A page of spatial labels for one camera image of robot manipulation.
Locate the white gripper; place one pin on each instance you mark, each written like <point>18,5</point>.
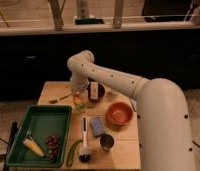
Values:
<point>79,85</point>

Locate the red yellow apple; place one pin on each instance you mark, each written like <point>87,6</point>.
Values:
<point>77,100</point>

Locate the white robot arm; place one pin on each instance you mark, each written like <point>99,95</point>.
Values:
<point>163,127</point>

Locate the dark metal cup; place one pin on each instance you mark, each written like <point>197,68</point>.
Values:
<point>106,142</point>

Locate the white carton box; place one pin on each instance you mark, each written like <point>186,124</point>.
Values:
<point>94,90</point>

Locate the wooden spoon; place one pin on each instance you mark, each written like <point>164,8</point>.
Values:
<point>54,101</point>

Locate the blue sponge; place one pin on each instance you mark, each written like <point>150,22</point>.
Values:
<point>97,127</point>

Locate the orange bowl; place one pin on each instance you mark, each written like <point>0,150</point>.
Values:
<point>119,113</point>

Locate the green plastic tray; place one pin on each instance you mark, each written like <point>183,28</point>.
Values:
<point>40,121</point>

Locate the grey card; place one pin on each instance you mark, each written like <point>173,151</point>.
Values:
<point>133,104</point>

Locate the bunch of red grapes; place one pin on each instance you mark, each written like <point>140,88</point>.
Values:
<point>53,144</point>

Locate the green cucumber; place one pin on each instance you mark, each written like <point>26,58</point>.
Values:
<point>70,156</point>

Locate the corn cob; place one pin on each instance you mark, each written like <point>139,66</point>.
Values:
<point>34,147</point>

